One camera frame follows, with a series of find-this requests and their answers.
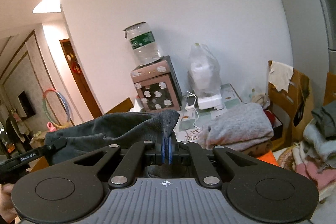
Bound white charging cable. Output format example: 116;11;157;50
185;90;203;140

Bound folded grey sweater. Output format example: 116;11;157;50
197;103;273;151

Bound white plastic bag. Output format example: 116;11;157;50
188;43;222;98

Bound brown wooden door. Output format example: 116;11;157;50
60;39;102;118

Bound water bottle on dispenser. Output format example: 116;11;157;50
123;22;161;66

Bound grey refrigerator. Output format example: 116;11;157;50
281;0;335;107

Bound pink kettlebell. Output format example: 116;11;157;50
47;122;57;132

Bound colourful hula hoop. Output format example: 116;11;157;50
42;88;74;129

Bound brown cardboard box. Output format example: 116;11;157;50
268;60;314;150

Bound pile of clothes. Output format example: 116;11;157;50
278;101;335;191

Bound person's left hand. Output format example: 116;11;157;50
0;184;18;223

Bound wooden chair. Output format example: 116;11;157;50
106;97;134;114

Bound dark grey shorts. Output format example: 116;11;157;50
45;110;179;165

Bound white power strip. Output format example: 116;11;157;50
185;92;224;110

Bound checkered tablecloth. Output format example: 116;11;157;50
174;84;242;141

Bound black wall television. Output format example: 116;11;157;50
18;91;36;118

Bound orange patterned mat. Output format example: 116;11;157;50
257;151;279;166

